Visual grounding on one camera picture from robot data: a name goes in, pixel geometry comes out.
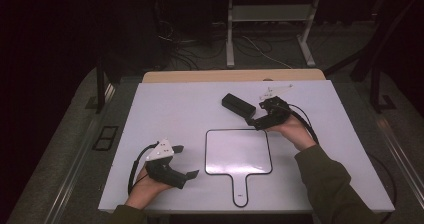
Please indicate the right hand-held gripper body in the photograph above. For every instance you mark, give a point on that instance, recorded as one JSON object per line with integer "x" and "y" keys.
{"x": 276, "y": 110}

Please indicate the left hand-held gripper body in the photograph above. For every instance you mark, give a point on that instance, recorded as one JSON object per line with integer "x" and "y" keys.
{"x": 163, "y": 167}

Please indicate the black whiteboard eraser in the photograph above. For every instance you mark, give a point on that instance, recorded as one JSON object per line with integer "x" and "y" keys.
{"x": 238, "y": 105}

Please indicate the white paddle whiteboard black rim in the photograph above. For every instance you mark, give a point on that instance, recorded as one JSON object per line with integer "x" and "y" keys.
{"x": 238, "y": 150}

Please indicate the person's right hand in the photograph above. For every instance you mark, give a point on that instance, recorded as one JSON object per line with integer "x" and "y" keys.
{"x": 293, "y": 130}

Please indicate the person's left hand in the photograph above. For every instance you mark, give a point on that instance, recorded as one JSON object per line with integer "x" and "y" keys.
{"x": 145, "y": 190}

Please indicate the light wooden table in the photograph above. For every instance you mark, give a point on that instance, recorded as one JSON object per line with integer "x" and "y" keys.
{"x": 233, "y": 75}

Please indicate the white metal stand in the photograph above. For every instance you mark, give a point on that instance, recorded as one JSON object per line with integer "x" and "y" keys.
{"x": 271, "y": 14}

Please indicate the black metal stand leg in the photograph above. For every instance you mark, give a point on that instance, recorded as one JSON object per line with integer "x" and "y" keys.
{"x": 100, "y": 84}
{"x": 376, "y": 67}

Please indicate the aluminium floor rail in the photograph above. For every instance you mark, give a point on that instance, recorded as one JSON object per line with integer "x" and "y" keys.
{"x": 403, "y": 157}
{"x": 76, "y": 170}

